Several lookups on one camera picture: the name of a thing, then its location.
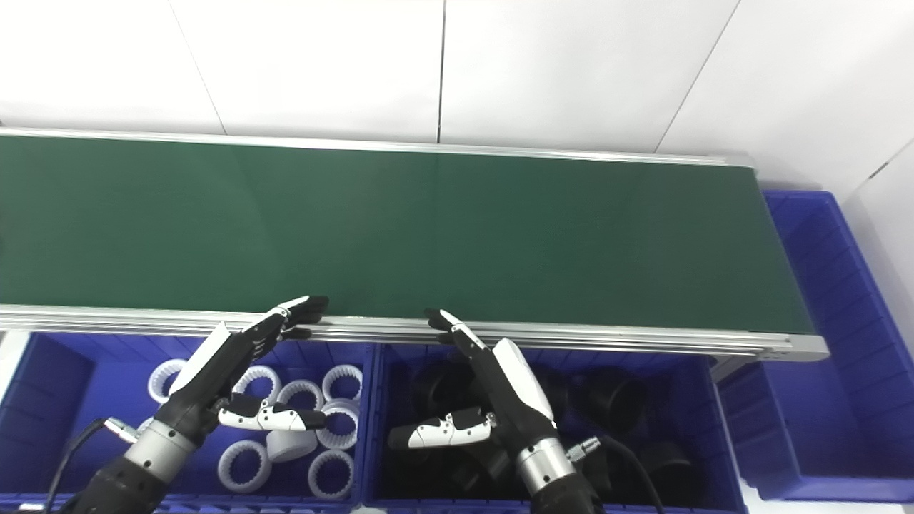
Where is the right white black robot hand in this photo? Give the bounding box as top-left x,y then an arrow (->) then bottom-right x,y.
388,308 -> 561,455

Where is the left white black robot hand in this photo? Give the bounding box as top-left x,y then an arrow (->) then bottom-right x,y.
146,295 -> 331,448

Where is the black cylindrical part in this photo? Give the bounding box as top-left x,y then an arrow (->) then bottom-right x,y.
636,443 -> 698,502
411,361 -> 478,420
586,366 -> 650,433

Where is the green conveyor belt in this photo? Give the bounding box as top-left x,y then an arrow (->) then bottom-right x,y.
0,135 -> 815,336
0,127 -> 830,363

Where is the blue bin with white parts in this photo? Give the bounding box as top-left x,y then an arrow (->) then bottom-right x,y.
0,332 -> 377,514

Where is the blue bin with black parts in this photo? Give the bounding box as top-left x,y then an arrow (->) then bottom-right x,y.
363,343 -> 748,514

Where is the large empty blue bin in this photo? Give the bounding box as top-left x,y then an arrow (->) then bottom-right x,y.
716,189 -> 914,503

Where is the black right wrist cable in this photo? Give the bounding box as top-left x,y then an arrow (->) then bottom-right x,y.
566,437 -> 666,514

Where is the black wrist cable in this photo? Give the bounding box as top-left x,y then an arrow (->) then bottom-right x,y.
44,418 -> 138,514
566,437 -> 666,514

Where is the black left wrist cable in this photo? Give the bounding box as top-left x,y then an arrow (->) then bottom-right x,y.
44,418 -> 138,514

